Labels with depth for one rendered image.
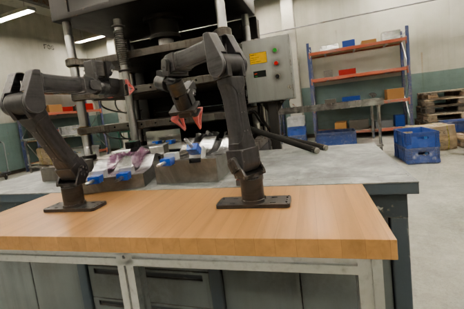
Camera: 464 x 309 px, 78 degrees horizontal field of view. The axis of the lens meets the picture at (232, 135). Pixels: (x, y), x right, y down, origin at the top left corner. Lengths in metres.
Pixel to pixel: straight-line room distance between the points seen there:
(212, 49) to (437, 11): 7.51
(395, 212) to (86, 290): 1.30
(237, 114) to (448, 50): 7.45
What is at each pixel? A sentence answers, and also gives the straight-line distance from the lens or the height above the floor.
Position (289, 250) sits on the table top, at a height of 0.77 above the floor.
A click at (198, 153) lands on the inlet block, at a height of 0.91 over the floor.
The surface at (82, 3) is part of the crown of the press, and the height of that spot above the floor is 1.88.
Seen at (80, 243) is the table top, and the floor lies 0.78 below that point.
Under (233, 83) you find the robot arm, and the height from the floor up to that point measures 1.13.
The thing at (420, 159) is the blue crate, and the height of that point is 0.06.
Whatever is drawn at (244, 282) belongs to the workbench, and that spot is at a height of 0.41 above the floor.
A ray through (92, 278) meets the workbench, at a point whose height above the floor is 0.38.
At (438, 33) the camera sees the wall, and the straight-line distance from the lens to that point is 8.04.
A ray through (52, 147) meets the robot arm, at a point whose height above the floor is 1.01.
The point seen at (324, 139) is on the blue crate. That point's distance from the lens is 4.79.
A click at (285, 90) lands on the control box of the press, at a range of 1.85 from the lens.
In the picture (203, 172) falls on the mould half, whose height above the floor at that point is 0.84.
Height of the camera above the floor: 1.07
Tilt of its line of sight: 6 degrees down
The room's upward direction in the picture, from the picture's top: 7 degrees counter-clockwise
